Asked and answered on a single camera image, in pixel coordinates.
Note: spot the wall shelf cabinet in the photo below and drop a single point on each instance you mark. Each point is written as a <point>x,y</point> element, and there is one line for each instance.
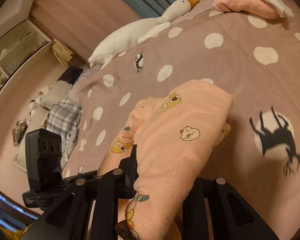
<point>19,48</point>

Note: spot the peach cartoon print shirt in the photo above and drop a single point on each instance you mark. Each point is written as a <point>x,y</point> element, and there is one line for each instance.
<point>174,137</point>

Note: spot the grey pillow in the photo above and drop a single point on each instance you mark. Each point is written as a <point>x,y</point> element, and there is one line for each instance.
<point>55,94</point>

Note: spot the plaid grey blanket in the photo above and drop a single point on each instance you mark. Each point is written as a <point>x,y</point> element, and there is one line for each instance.
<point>64,119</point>

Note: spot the yellow fringe tassel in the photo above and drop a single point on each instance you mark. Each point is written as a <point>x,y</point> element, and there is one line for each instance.
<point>62,52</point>

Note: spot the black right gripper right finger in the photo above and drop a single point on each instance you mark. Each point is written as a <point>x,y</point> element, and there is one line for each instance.
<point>215,210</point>

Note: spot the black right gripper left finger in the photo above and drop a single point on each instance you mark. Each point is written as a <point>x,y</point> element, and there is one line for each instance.
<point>83,206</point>

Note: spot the white goose plush toy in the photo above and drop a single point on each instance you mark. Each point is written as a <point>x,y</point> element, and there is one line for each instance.
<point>129,35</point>

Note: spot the black tracking camera left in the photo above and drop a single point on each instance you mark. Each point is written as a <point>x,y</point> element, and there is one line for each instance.
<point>43,151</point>

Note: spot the mauve polka dot bedspread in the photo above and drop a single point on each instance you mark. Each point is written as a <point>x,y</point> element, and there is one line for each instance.
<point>255,61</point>

